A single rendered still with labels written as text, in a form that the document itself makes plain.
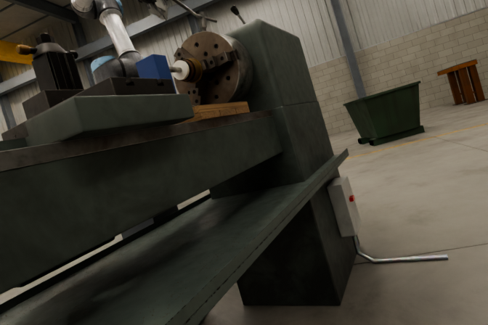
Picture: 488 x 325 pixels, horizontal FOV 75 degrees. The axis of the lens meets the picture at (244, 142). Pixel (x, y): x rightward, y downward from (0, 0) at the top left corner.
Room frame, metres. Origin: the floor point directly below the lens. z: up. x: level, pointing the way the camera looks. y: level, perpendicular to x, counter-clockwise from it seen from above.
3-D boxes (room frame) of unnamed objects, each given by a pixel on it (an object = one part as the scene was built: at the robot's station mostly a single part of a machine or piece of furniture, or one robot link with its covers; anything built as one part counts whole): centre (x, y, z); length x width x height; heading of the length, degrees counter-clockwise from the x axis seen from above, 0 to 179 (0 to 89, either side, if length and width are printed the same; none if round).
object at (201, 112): (1.09, 0.18, 0.89); 0.36 x 0.30 x 0.04; 62
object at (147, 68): (1.03, 0.21, 1.00); 0.08 x 0.06 x 0.23; 62
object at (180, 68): (1.10, 0.17, 1.08); 0.13 x 0.07 x 0.07; 152
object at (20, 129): (0.79, 0.36, 0.95); 0.43 x 0.18 x 0.04; 62
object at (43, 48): (0.82, 0.41, 1.14); 0.08 x 0.08 x 0.03
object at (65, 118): (0.76, 0.40, 0.90); 0.53 x 0.30 x 0.06; 62
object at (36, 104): (0.85, 0.40, 1.00); 0.20 x 0.10 x 0.05; 152
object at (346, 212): (1.53, -0.55, 0.22); 0.42 x 0.18 x 0.44; 62
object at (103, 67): (1.53, 0.53, 1.27); 0.13 x 0.12 x 0.14; 124
